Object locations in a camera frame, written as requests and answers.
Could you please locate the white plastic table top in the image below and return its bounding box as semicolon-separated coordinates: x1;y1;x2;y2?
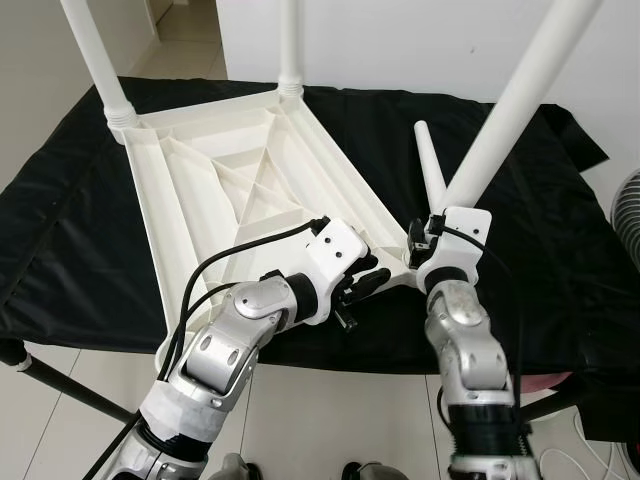
120;82;432;367

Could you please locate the black fabric table cover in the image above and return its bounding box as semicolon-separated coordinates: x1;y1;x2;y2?
0;75;640;377

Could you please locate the grey robot right leg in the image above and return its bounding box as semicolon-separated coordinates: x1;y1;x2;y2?
345;462;401;480

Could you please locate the grey robot leg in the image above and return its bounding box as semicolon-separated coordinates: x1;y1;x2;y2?
215;452;263;480
345;462;401;480

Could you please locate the grey robot left leg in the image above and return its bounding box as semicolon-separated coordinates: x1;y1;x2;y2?
215;452;263;480

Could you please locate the black metal table leg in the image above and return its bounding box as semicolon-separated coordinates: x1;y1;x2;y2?
0;340;142;427
520;385;602;422

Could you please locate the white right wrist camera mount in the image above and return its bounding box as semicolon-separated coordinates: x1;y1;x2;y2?
415;207;492;297

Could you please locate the white pedestal fan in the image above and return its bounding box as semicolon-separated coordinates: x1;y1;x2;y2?
610;170;640;267

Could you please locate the white power cable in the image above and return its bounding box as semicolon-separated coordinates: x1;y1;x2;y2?
540;415;640;480

